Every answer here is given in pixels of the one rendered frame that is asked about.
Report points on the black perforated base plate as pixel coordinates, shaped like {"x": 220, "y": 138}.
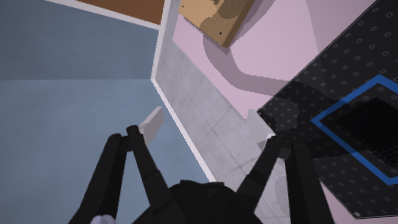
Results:
{"x": 366, "y": 48}

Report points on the black well plate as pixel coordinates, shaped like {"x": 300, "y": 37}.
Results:
{"x": 375, "y": 125}

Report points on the blue tape outline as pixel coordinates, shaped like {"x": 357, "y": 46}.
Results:
{"x": 377, "y": 79}

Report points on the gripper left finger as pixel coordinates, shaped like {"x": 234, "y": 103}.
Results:
{"x": 101, "y": 199}

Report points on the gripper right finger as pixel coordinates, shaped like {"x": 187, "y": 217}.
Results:
{"x": 307, "y": 201}

